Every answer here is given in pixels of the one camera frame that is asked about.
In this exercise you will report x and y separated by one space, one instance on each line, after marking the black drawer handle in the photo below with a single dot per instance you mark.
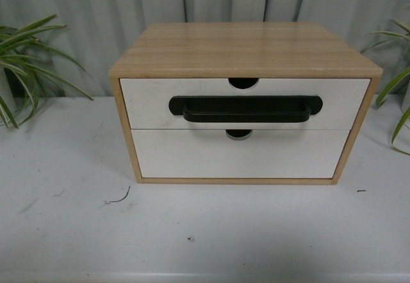
246 109

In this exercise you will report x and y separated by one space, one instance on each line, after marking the white top drawer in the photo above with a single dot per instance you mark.
147 101

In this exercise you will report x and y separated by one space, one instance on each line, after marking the white drawer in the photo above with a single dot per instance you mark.
147 101
263 154

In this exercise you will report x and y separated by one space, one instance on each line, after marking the wooden drawer cabinet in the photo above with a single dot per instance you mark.
242 53

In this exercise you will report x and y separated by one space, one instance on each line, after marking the white bottom drawer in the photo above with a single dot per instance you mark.
263 154

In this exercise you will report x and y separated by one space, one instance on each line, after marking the left green plant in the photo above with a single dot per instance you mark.
18 48

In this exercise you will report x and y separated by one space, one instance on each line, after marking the green plant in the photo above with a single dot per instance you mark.
18 48
400 36

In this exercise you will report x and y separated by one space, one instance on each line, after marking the right green plant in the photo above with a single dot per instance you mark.
400 36

